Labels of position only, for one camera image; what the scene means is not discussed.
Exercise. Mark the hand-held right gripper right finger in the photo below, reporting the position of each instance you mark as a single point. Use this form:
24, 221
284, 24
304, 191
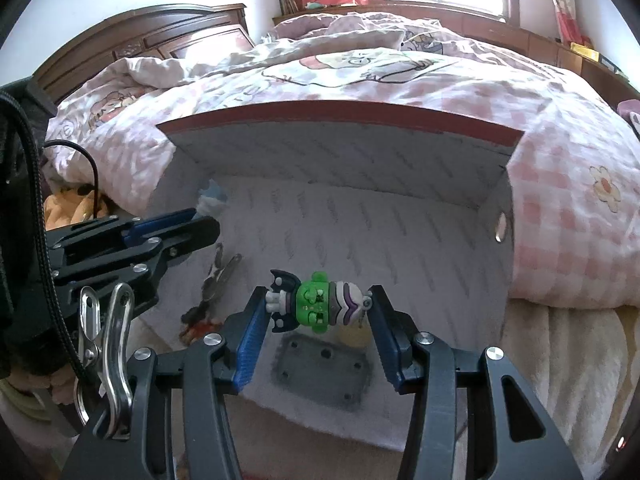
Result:
387, 340

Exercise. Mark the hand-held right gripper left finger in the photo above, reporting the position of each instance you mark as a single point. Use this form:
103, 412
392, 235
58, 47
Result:
250, 340

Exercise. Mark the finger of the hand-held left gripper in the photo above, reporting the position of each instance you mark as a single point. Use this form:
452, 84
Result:
190, 237
160, 223

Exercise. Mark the metal spring clamp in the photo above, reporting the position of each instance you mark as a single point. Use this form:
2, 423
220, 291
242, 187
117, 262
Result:
220, 277

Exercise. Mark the green toy figure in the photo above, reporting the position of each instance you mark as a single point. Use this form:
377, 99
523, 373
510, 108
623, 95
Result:
312, 302

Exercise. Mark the grey plastic plate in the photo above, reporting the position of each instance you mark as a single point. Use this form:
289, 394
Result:
320, 375

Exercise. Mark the red cardboard box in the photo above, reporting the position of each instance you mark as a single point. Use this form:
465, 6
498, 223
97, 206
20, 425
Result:
350, 210

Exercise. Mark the orange bag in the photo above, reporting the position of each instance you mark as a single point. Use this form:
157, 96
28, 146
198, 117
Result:
65, 210

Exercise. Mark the shiny metal clip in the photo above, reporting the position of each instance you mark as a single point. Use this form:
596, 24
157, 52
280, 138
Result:
120, 340

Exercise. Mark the dark wooden headboard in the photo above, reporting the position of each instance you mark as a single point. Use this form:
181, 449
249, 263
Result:
150, 30

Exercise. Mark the pink checkered quilt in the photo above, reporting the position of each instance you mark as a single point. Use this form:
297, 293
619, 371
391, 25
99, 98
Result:
550, 200

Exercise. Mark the yellow box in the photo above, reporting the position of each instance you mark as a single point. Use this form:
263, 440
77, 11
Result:
584, 51

